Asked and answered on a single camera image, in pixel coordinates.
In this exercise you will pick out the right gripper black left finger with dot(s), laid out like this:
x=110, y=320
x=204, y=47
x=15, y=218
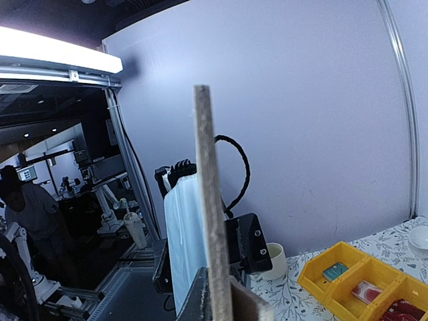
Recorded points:
x=197, y=304

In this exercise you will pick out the person in background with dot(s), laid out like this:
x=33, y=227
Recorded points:
x=34, y=209

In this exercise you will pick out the beige card holder wallet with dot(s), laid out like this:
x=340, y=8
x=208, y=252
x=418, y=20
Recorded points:
x=211, y=211

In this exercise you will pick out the ceiling light panel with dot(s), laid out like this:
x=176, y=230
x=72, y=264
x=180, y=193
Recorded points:
x=30, y=46

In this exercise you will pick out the white ceramic bowl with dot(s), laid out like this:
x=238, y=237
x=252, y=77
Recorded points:
x=418, y=243

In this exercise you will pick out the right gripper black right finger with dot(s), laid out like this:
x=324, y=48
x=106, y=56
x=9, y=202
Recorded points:
x=248, y=306

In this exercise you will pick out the pink white card stack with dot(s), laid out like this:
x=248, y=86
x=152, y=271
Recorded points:
x=366, y=292

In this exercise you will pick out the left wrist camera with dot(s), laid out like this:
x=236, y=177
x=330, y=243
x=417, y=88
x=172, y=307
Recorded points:
x=182, y=168

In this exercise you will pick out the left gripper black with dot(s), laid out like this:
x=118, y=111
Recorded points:
x=248, y=253

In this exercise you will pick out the dark red VIP card stack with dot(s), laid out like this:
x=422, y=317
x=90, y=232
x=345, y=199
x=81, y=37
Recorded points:
x=402, y=310

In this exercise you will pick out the yellow middle storage bin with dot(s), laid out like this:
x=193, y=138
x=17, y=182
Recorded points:
x=340, y=300

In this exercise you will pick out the yellow left storage bin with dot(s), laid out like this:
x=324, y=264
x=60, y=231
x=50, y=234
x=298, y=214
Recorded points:
x=321, y=273

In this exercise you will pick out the green card stack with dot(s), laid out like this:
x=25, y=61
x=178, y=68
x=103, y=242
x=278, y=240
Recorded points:
x=335, y=271

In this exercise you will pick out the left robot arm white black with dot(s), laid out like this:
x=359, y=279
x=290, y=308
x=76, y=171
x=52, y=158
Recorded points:
x=160, y=180

